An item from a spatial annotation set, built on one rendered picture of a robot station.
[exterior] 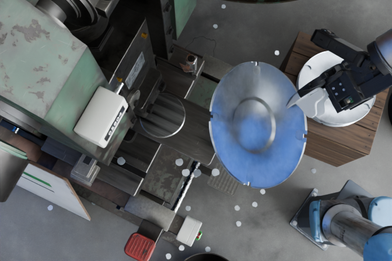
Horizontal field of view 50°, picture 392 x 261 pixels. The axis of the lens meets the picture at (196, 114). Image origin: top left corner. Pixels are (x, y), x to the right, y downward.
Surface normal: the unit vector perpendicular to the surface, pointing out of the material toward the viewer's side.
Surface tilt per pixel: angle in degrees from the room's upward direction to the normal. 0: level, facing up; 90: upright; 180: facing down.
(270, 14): 0
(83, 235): 0
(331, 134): 0
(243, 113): 53
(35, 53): 45
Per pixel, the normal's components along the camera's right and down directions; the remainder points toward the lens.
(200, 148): 0.01, -0.25
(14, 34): 0.65, 0.12
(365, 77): -0.64, 0.10
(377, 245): -0.99, 0.04
